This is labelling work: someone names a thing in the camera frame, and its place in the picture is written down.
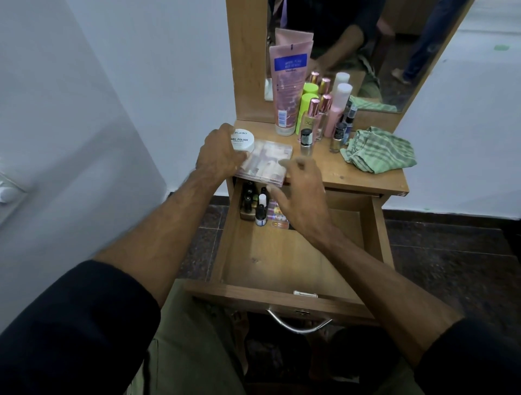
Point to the blue polish bottle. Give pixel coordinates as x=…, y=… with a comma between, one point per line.
x=351, y=114

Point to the red-capped lip balm tube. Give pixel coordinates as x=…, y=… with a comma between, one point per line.
x=273, y=204

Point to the green striped cloth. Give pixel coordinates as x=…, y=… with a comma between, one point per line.
x=378, y=150

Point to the silver polish bottle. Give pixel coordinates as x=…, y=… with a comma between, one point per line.
x=306, y=140

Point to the person's left foot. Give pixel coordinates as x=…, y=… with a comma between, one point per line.
x=242, y=342

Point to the person's black right sleeve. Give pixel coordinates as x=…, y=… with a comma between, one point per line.
x=472, y=362

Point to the wooden drawer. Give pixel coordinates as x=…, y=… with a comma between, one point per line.
x=285, y=260

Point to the person's left forearm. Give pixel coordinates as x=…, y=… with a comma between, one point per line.
x=154, y=244

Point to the white-capped dark polish bottle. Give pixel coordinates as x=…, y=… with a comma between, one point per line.
x=262, y=199

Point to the person's right forearm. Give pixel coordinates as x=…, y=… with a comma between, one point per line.
x=386, y=293

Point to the pink spray bottle white cap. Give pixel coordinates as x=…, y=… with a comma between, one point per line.
x=338, y=103

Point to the pink perfume bottle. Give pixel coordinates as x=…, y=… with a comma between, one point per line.
x=311, y=118

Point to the person's right hand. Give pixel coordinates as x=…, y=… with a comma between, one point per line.
x=305, y=199

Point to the wooden dressing table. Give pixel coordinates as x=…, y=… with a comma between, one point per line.
x=346, y=171

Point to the gold polish bottle patterned cap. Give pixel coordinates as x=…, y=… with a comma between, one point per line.
x=338, y=138

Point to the white nail polish remover jar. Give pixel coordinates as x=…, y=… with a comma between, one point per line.
x=244, y=139

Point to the black-capped clear tube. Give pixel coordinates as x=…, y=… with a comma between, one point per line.
x=279, y=224

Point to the green square polish bottle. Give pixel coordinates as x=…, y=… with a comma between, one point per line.
x=249, y=185

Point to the yellow square polish bottle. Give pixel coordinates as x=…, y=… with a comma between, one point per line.
x=247, y=191

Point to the clear plastic compartment box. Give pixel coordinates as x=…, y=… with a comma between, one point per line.
x=266, y=162

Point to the person's black left sleeve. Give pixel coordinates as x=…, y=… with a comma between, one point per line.
x=77, y=329

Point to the person's left hand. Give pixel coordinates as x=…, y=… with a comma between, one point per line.
x=220, y=154

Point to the slim clear perfume bottle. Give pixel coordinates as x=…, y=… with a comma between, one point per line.
x=323, y=110

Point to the person's black sleeve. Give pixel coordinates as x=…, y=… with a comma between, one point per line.
x=472, y=362
x=77, y=329

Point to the beige polish bottle black cap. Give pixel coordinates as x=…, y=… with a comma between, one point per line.
x=247, y=211

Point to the white wall switch panel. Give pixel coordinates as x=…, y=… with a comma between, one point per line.
x=10, y=193

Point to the pink cosmetic lotion tube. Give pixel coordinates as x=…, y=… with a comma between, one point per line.
x=289, y=89

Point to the dressing table mirror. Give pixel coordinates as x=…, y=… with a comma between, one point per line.
x=407, y=61

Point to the yellow-capped lip balm tube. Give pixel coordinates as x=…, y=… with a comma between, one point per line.
x=274, y=211

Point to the person's olive green trousers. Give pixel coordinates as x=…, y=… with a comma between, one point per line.
x=191, y=354

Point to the blue-capped lip balm tube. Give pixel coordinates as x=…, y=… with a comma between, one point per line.
x=276, y=218

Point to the lime green bottle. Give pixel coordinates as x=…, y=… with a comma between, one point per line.
x=303, y=108

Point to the blue-white bottle black cap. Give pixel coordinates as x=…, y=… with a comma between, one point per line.
x=260, y=217

